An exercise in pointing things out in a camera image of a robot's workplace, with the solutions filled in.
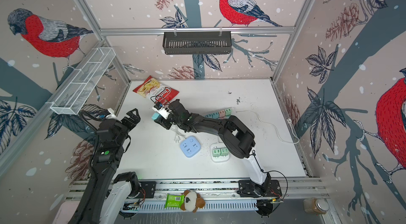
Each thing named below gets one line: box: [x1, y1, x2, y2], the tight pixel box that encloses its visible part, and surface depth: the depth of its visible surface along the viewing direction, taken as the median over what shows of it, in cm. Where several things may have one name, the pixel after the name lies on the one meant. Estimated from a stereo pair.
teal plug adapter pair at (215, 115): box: [211, 111, 220, 119], surface depth 94 cm
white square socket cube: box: [210, 142, 230, 163], surface depth 83 cm
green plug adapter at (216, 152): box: [212, 147, 221, 157], surface depth 80 cm
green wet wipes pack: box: [164, 193, 186, 209], surface depth 71 cm
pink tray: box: [52, 200, 81, 224], surface depth 67 cm
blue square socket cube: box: [179, 135, 201, 158], surface depth 87 cm
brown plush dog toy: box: [180, 189, 206, 213], surface depth 70 cm
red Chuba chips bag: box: [132, 75, 180, 105], surface depth 112 cm
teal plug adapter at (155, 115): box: [151, 112, 160, 121], surface depth 84 cm
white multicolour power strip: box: [204, 107, 237, 119], surface depth 97 cm
